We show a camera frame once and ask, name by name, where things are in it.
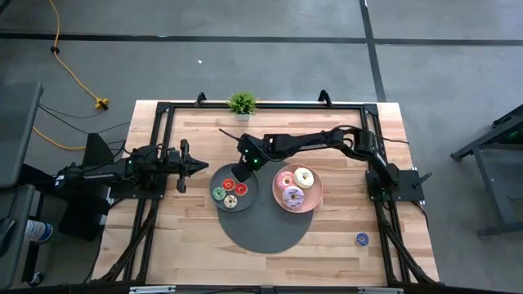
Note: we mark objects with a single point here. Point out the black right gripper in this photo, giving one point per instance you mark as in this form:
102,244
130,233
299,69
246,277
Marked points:
253,151

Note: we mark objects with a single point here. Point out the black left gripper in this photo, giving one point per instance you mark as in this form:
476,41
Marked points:
184,169

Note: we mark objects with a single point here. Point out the small red glazed donut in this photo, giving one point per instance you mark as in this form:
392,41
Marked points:
237,192
224,187

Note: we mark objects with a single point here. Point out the small green glazed donut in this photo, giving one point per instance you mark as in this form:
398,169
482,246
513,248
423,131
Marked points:
215,196

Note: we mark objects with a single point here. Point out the small brown glazed donut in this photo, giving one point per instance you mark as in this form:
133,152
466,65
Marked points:
227,204

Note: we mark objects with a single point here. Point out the large pink glazed donut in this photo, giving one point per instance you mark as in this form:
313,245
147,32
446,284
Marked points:
280,183

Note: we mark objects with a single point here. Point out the large purple glazed donut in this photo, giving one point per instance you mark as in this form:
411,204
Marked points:
287,202

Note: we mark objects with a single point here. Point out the large white glazed donut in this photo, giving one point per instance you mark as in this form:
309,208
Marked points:
298,182

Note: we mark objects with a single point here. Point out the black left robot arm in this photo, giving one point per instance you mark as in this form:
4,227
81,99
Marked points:
94,176

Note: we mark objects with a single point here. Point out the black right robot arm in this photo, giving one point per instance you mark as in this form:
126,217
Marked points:
310,142

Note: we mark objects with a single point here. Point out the dark grey round plate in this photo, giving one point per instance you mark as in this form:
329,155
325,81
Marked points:
216,179

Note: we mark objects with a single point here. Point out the round dark woven placemat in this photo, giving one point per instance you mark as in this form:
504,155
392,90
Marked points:
265,228

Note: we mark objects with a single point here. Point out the green plant in white pot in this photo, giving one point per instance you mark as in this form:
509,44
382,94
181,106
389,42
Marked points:
242,102

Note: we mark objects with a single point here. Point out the pink round plate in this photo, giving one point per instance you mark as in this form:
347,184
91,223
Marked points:
312,200

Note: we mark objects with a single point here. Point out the black equipment stand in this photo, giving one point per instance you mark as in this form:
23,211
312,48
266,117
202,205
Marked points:
88,216

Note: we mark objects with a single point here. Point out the small blue glazed donut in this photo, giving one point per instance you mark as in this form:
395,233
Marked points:
358,241

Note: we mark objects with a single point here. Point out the white bottle with blue label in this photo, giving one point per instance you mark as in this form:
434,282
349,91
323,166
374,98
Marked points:
38,230

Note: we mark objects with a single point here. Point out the grey desk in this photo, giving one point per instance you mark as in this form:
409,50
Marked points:
20,196

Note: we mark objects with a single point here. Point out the grey cabinet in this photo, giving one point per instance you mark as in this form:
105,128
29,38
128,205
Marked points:
16,134

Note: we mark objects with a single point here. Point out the black caster wheel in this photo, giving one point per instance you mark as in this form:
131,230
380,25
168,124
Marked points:
36,279

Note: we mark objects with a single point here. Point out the black metal table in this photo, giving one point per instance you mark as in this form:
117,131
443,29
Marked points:
504,188

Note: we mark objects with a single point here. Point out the silver metal bracket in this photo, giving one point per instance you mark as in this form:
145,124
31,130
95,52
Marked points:
380,290
151,289

